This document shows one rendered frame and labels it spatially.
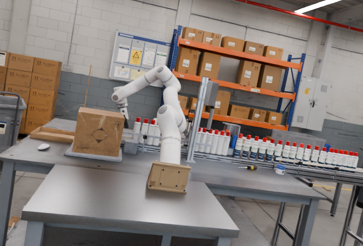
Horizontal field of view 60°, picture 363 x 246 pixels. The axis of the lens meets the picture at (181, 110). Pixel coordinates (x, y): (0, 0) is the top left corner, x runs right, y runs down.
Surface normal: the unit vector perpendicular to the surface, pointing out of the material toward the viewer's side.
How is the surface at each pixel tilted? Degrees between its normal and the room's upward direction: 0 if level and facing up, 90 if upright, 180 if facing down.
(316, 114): 90
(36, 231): 90
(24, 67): 91
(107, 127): 90
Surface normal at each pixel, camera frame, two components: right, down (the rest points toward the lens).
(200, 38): 0.24, 0.13
